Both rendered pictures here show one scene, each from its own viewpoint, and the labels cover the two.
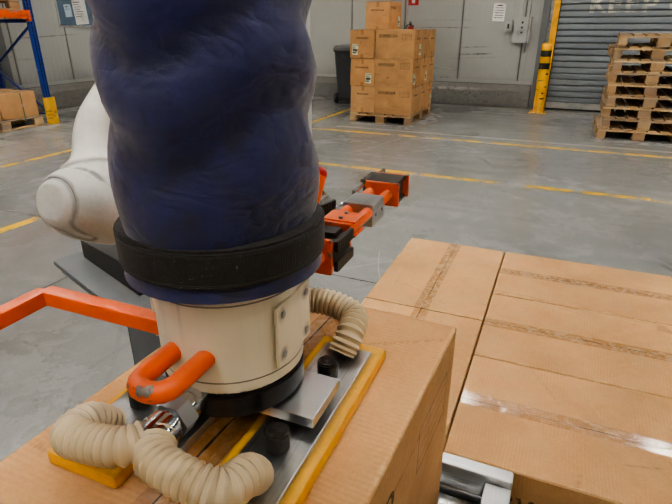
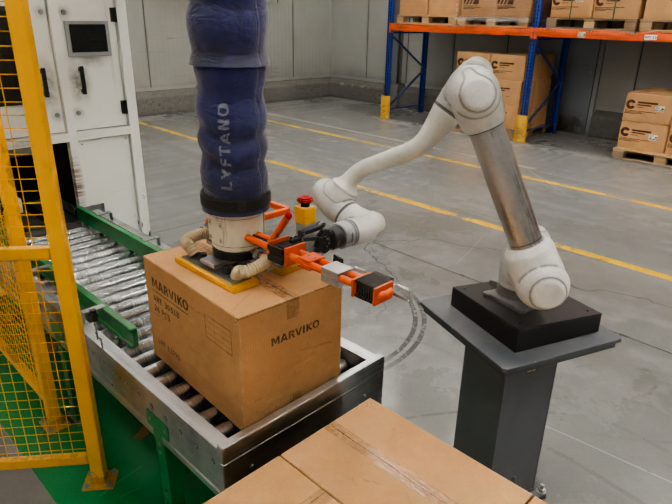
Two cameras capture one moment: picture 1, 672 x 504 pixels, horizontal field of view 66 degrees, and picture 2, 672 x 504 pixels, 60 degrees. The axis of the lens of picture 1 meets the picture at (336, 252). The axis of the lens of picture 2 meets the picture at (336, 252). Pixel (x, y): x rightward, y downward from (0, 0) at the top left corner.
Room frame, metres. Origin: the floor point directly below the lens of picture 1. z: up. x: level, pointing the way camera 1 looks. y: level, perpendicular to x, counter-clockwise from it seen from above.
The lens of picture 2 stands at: (1.51, -1.43, 1.74)
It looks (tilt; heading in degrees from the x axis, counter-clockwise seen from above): 22 degrees down; 112
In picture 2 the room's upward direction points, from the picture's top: 1 degrees clockwise
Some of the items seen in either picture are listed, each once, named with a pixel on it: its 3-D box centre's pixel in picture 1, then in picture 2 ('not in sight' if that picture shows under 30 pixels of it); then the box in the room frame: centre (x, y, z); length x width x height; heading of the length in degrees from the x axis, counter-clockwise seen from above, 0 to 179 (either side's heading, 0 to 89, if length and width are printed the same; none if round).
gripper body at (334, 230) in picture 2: not in sight; (326, 239); (0.85, 0.17, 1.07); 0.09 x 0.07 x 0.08; 67
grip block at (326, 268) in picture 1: (318, 245); (286, 250); (0.77, 0.03, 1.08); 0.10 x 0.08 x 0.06; 67
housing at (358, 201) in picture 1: (363, 209); (337, 274); (0.97, -0.05, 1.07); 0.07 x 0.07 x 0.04; 67
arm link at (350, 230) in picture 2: not in sight; (342, 234); (0.87, 0.24, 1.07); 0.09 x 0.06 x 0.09; 157
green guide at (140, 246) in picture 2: not in sight; (150, 246); (-0.43, 0.83, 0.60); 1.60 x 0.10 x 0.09; 157
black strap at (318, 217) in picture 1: (221, 229); (236, 195); (0.54, 0.13, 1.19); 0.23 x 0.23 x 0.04
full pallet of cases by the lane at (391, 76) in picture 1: (393, 61); not in sight; (8.80, -0.92, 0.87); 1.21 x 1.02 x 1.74; 156
